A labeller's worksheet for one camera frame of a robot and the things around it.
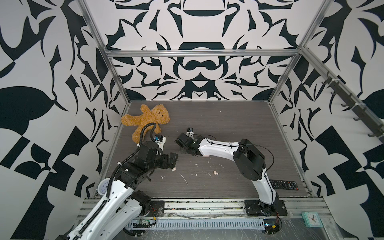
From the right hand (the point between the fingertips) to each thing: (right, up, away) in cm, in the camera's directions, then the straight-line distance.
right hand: (183, 147), depth 92 cm
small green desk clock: (+61, -29, -22) cm, 71 cm away
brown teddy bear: (-17, +20, +7) cm, 27 cm away
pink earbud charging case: (+14, -5, -2) cm, 14 cm away
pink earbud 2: (+18, -13, -7) cm, 24 cm away
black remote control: (+55, -18, -11) cm, 59 cm away
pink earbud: (-5, -11, -6) cm, 14 cm away
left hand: (-6, +1, -18) cm, 19 cm away
